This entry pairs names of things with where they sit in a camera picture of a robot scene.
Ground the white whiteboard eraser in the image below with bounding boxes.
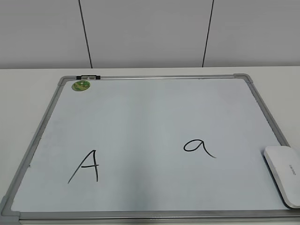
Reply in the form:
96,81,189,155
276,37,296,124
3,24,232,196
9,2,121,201
263,146,300,209

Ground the white magnetic whiteboard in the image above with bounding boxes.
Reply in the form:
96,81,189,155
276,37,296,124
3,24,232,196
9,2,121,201
0,74,300,225

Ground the green round magnet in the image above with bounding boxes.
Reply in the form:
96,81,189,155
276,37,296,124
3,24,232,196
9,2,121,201
72,80,90,91

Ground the black grey frame clip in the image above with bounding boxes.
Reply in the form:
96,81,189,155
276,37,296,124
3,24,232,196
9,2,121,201
76,75,101,80

